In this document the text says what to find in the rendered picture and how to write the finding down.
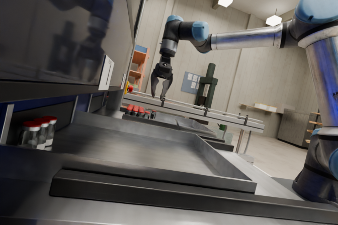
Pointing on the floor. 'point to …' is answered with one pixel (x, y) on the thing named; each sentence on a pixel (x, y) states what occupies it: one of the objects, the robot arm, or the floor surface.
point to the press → (206, 91)
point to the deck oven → (297, 127)
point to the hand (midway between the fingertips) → (157, 95)
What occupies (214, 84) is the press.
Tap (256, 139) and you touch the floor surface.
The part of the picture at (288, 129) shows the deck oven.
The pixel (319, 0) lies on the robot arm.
